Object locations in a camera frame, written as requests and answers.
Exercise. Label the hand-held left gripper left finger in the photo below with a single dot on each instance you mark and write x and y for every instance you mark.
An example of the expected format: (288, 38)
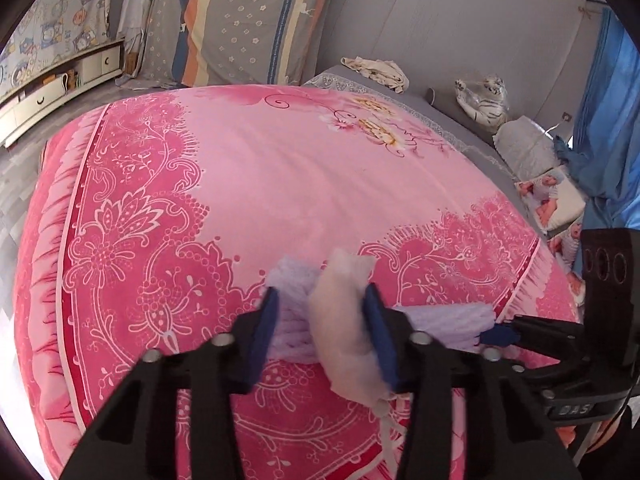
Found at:
(264, 340)

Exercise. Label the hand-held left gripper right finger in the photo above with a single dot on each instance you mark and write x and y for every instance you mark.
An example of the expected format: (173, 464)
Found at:
(382, 340)

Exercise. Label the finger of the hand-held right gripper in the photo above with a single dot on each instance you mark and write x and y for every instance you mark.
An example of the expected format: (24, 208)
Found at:
(500, 336)

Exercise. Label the small purple foam net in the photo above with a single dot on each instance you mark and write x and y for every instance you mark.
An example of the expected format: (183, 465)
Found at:
(295, 320)

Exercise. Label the cartoon print pillow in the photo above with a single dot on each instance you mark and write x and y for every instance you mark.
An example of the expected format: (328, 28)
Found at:
(550, 195)
(567, 260)

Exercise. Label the pink floral blanket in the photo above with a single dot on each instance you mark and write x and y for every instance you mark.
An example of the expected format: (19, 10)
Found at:
(250, 185)

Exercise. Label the blue curtain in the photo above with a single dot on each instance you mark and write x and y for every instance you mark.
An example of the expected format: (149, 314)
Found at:
(610, 110)

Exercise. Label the white tiger plush toy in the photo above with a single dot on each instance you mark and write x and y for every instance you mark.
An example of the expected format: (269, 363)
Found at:
(482, 102)

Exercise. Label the beige crumpled cloth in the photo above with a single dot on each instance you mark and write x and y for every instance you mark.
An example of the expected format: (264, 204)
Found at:
(375, 72)

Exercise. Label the white tv cabinet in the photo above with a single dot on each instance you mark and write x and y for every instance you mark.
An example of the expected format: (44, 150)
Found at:
(40, 102)

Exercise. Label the white hanging cloth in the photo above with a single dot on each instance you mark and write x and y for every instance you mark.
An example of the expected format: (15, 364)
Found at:
(137, 5)

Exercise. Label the cartoon print sheet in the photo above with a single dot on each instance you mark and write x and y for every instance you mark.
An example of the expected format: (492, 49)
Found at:
(65, 15)

